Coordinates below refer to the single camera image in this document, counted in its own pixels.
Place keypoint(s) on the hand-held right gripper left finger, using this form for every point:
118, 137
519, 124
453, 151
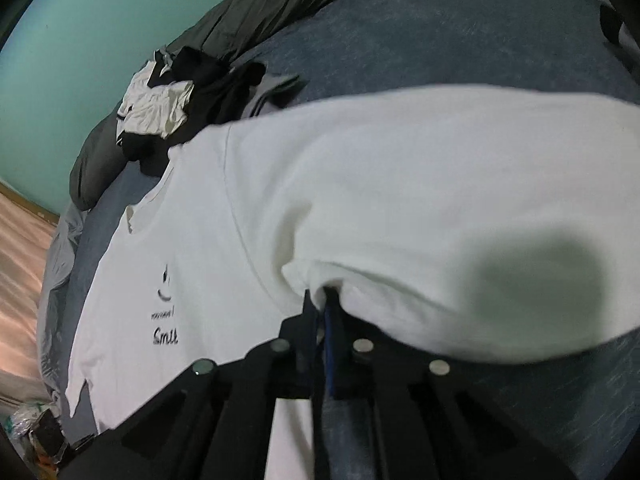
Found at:
309, 345

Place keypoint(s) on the clear plastic bag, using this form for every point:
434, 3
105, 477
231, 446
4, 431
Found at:
25, 425

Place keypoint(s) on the light grey blanket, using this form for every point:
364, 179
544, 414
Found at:
57, 285

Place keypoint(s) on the white garment with black trim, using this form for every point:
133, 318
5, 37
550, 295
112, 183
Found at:
155, 105

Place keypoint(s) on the folded grey garment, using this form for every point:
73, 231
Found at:
629, 52

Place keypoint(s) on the pile of unfolded clothes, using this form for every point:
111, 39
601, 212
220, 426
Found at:
215, 90

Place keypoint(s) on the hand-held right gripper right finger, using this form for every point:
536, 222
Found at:
331, 350

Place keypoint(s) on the dark grey rolled duvet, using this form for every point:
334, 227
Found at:
250, 15

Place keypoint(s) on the pink curtain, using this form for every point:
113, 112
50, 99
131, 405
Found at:
22, 300

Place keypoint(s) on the folded black garment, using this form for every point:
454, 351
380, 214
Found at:
610, 22

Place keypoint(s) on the small grey cloth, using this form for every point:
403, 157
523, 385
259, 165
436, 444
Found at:
164, 57

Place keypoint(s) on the white long-sleeve shirt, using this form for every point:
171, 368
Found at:
400, 185

